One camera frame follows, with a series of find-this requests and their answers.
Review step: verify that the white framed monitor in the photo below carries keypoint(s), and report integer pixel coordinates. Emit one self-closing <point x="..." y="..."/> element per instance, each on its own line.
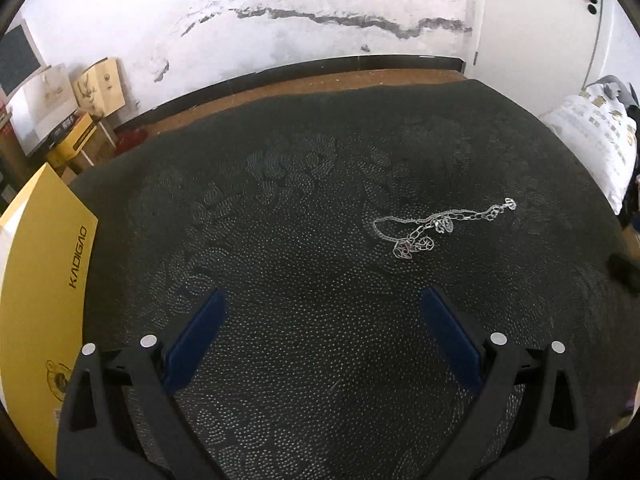
<point x="17" y="57"/>

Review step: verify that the beige cardboard box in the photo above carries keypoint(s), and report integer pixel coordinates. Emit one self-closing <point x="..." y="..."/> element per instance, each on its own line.
<point x="97" y="87"/>

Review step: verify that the large yellow box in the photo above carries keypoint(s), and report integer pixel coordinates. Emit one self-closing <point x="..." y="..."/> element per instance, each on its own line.
<point x="45" y="280"/>

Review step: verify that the black patterned tablecloth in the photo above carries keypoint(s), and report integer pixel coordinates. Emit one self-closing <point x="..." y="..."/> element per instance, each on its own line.
<point x="325" y="185"/>

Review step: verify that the red cloth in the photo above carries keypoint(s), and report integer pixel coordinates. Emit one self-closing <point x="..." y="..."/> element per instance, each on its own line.
<point x="132" y="140"/>

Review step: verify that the tall cardboard box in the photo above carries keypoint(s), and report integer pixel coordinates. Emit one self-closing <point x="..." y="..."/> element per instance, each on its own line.
<point x="9" y="140"/>

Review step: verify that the white printed bag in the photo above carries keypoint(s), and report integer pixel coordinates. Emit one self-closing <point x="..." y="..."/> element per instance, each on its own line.
<point x="595" y="135"/>

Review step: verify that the white door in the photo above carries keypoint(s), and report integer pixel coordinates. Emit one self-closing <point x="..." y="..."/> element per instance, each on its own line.
<point x="540" y="20"/>

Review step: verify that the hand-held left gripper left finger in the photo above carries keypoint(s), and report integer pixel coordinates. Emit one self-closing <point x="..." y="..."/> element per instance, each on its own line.
<point x="197" y="340"/>

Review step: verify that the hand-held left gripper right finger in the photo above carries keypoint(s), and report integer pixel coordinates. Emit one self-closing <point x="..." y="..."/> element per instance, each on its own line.
<point x="450" y="340"/>

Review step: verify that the small yellow and black box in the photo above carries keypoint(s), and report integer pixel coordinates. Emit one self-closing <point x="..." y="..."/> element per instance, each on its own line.
<point x="72" y="142"/>

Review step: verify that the grey cloth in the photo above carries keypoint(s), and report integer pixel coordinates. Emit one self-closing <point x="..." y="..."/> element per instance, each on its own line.
<point x="615" y="90"/>

